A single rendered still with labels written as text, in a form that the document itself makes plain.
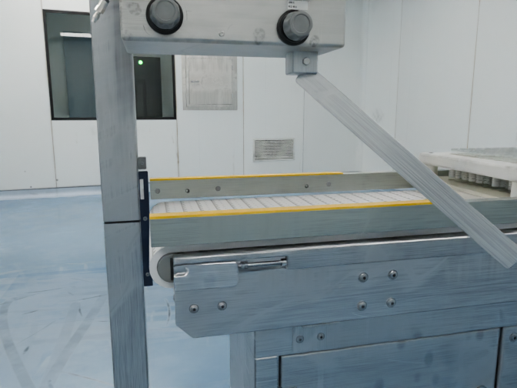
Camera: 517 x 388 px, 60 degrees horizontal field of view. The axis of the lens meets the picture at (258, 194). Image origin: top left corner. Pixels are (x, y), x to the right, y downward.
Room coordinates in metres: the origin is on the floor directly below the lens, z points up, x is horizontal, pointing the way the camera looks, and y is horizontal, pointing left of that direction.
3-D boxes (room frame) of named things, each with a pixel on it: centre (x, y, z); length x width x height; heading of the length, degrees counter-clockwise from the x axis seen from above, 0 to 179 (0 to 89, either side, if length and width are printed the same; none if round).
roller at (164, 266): (0.60, 0.13, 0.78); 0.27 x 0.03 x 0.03; 13
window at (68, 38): (5.25, 1.64, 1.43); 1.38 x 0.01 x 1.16; 110
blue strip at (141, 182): (0.73, 0.19, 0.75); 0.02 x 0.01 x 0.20; 103
